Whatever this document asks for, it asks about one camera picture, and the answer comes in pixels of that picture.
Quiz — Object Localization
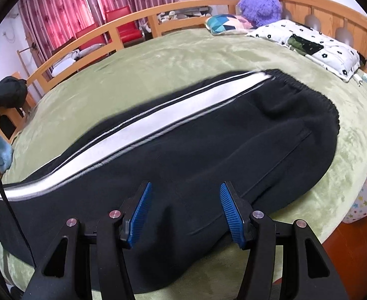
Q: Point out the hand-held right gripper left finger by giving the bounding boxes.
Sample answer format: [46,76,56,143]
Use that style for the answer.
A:
[22,180,153,300]

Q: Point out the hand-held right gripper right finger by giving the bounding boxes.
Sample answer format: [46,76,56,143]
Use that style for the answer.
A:
[219,182,350,300]

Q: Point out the black pants with white stripe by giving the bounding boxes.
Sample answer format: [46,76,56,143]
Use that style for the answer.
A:
[0,68,340,294]

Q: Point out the black jacket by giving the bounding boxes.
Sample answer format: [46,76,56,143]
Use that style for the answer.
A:
[0,76,28,110]

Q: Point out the wooden clothes rack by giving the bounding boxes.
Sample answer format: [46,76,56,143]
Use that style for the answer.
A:
[16,45,47,101]

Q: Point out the white cushion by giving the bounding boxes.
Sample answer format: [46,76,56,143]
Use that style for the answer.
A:
[51,44,108,76]

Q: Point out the green fleece blanket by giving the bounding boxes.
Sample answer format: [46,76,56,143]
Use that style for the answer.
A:
[0,28,367,300]

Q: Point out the dark wooden chair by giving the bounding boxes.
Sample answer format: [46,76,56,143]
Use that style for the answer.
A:
[50,37,78,57]

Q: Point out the red chair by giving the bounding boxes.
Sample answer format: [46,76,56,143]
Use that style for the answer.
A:
[75,22,107,54]
[105,5,140,44]

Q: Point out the white floral pillow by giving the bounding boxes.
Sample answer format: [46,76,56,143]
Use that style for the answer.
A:
[246,19,362,82]

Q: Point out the geometric patterned pillow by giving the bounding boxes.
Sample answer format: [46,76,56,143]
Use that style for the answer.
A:
[205,14,257,36]

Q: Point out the purple plush toy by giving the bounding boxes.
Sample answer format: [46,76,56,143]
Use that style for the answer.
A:
[237,0,283,28]

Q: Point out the black cable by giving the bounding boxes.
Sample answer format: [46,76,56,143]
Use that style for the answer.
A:
[0,150,36,269]

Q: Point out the wooden bed frame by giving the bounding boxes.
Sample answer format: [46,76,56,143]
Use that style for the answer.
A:
[0,0,367,144]

